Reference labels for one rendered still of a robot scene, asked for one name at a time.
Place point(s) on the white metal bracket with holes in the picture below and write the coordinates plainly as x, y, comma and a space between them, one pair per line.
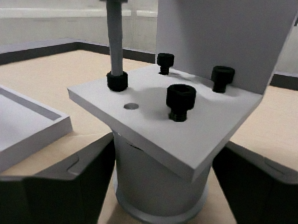
246, 35

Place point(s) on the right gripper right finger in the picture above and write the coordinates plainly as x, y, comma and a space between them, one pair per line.
258, 190

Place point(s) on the grey rectangular tray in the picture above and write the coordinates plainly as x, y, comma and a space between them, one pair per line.
27, 126

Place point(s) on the grey cylinder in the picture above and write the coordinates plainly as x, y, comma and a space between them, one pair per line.
151, 193

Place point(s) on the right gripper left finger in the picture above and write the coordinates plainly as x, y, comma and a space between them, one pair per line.
72, 190

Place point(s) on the red screwdriver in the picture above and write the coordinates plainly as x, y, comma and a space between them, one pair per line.
114, 25

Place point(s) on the black socket head screw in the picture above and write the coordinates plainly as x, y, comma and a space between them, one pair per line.
180, 98
117, 83
165, 60
221, 76

